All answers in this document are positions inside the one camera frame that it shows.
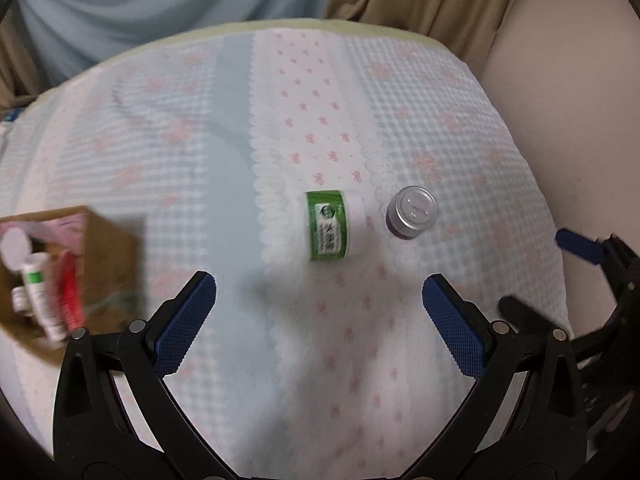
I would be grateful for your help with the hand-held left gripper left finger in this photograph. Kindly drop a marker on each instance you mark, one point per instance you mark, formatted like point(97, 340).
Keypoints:
point(185, 325)

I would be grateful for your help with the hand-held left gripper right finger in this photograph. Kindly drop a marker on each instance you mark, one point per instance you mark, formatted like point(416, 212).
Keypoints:
point(452, 330)

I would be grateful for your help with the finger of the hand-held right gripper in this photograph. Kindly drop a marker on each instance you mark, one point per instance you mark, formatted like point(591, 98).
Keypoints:
point(525, 310)
point(580, 246)

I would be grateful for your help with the brown cardboard box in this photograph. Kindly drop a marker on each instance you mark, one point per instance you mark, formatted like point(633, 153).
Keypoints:
point(115, 260)

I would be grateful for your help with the red tube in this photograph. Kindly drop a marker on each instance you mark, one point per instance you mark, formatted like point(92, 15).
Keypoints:
point(70, 295)

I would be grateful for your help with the silver lid small jar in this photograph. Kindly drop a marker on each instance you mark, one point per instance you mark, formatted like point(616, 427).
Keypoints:
point(410, 210)

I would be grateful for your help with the white bottle green label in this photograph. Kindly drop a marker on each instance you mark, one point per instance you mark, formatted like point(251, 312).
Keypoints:
point(40, 290)

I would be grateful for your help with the green label white jar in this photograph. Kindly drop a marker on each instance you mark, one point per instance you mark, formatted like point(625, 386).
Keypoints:
point(327, 225)

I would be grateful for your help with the small jar black label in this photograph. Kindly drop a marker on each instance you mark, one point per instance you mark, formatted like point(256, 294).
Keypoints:
point(21, 302)

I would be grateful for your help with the checked floral bedsheet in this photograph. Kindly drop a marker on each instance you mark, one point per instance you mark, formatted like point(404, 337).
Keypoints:
point(300, 335)

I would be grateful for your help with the pink packet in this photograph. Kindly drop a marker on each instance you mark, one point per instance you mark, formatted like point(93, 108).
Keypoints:
point(70, 225)

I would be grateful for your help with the blue patterned cloth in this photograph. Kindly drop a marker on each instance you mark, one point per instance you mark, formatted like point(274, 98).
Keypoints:
point(11, 115)

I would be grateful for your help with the beige curtain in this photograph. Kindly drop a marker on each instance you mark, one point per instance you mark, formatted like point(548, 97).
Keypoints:
point(425, 0)
point(12, 60)

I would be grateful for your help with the light blue hanging cloth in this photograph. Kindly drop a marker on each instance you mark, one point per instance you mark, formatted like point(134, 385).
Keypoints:
point(150, 10)

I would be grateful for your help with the pale green mattress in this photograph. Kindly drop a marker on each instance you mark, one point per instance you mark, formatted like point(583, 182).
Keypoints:
point(300, 25)

